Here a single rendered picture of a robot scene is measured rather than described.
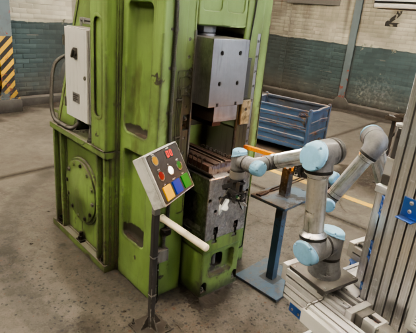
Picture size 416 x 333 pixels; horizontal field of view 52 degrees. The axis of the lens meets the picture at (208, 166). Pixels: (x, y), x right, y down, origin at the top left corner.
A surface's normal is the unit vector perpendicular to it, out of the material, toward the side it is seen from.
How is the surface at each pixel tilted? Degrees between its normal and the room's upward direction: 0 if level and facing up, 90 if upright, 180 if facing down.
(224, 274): 89
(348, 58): 90
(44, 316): 0
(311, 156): 82
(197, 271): 89
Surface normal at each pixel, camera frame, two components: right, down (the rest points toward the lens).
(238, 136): 0.66, 0.31
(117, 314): 0.08, -0.94
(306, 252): -0.76, 0.29
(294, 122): -0.59, 0.22
